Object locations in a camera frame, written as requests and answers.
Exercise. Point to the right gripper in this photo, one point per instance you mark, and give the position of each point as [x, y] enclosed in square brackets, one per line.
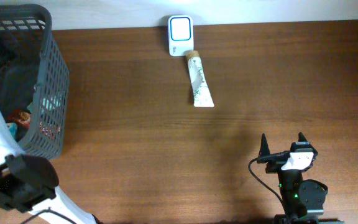
[273, 165]

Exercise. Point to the white bamboo print tube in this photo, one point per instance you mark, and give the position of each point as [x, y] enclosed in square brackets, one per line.
[201, 94]

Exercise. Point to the orange chocolate bar wrapper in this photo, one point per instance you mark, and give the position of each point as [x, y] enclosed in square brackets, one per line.
[21, 118]

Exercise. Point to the small green tissue pack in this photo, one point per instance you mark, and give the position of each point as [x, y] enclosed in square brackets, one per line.
[12, 127]

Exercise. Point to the teal snack packet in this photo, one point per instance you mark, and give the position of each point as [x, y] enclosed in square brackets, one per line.
[51, 103]

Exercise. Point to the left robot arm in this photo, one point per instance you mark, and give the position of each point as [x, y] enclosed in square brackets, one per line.
[30, 184]

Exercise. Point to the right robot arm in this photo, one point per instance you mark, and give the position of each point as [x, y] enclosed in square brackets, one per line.
[302, 199]

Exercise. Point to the grey plastic mesh basket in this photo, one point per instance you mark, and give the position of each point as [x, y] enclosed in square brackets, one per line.
[32, 67]

